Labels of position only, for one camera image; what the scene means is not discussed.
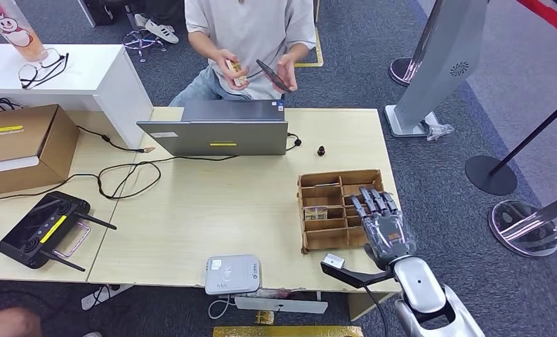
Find clear plastic bag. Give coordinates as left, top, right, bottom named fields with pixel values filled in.
left=419, top=111, right=455, bottom=142

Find black camera cable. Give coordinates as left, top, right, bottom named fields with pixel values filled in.
left=362, top=284, right=391, bottom=337

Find yellow tree print ID card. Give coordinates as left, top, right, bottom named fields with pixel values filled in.
left=225, top=59, right=249, bottom=88

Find black tablet controller with antennas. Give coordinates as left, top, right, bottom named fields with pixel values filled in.
left=0, top=190, right=119, bottom=273

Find wooden card organizer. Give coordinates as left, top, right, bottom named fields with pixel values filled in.
left=297, top=168, right=392, bottom=254

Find black cable with USB plug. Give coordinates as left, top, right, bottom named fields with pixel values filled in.
left=77, top=125, right=156, bottom=154

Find white reader cable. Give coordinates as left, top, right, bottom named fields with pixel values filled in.
left=207, top=295, right=236, bottom=321

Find chrome stool base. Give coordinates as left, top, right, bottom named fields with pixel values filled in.
left=121, top=27, right=167, bottom=64

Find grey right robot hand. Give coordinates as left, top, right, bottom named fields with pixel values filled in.
left=349, top=187, right=418, bottom=272

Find grey laptop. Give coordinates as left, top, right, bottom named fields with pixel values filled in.
left=136, top=98, right=289, bottom=157

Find red barrier belt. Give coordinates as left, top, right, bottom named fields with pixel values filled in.
left=515, top=0, right=557, bottom=41

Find black frame eyeglasses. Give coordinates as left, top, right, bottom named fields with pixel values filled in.
left=17, top=48, right=70, bottom=90

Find black cabinet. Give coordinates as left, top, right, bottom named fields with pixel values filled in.
left=77, top=0, right=142, bottom=27

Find white cabinet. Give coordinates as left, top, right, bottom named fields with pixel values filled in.
left=0, top=44, right=155, bottom=150

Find short black laptop cable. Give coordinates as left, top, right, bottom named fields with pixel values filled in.
left=284, top=132, right=303, bottom=152

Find black stanchion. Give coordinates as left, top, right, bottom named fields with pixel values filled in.
left=464, top=91, right=557, bottom=197

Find person's right hand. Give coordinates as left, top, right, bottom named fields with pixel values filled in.
left=210, top=48, right=249, bottom=91

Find white flat bracket plate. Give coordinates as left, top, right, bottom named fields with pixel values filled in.
left=233, top=296, right=329, bottom=315

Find chrome stanchion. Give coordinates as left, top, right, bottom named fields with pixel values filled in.
left=487, top=190, right=557, bottom=258
left=388, top=56, right=421, bottom=88

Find long black looped cable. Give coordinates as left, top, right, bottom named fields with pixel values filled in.
left=0, top=154, right=240, bottom=201

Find black smartphone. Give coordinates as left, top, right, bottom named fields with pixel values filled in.
left=256, top=59, right=294, bottom=94

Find person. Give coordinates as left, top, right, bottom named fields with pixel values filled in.
left=143, top=0, right=186, bottom=22
left=169, top=0, right=317, bottom=109
left=0, top=307, right=43, bottom=337

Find brown cardboard box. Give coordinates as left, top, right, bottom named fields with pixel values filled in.
left=0, top=104, right=80, bottom=196

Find grey kiosk stand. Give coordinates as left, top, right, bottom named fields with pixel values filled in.
left=384, top=0, right=490, bottom=138

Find grey card reader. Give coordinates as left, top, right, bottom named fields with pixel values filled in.
left=204, top=253, right=263, bottom=296

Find person's left hand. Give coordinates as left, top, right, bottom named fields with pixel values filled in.
left=273, top=55, right=300, bottom=93

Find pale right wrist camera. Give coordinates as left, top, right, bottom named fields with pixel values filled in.
left=320, top=253, right=395, bottom=289

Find snowman print drink cup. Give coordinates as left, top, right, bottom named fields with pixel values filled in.
left=0, top=0, right=46, bottom=62

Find gold floor plate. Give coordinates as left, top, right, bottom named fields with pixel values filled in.
left=213, top=325, right=364, bottom=337

